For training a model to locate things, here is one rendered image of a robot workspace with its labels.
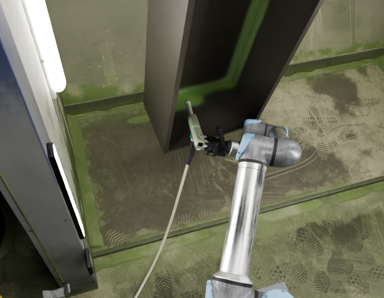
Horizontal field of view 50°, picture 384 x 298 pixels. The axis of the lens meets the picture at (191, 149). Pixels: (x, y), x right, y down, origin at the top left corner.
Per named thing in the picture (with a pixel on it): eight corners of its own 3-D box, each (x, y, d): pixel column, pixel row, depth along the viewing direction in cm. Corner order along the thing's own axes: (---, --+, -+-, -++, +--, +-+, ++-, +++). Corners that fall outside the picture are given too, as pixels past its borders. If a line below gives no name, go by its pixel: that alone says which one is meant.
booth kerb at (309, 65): (67, 118, 302) (64, 106, 291) (67, 116, 303) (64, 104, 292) (380, 58, 361) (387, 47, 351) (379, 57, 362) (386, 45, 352)
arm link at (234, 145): (240, 146, 216) (236, 137, 224) (232, 144, 214) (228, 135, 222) (234, 160, 220) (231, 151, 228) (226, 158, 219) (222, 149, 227)
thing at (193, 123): (195, 177, 212) (206, 139, 201) (186, 175, 211) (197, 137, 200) (184, 131, 253) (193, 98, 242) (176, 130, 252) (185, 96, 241)
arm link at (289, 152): (309, 146, 159) (288, 124, 225) (277, 140, 160) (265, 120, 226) (302, 175, 161) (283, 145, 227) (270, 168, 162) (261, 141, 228)
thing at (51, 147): (77, 227, 186) (45, 142, 136) (83, 226, 187) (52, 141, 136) (80, 239, 183) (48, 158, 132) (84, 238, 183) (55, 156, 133)
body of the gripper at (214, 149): (205, 155, 216) (226, 159, 219) (209, 141, 212) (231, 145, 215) (202, 147, 223) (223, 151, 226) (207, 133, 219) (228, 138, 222)
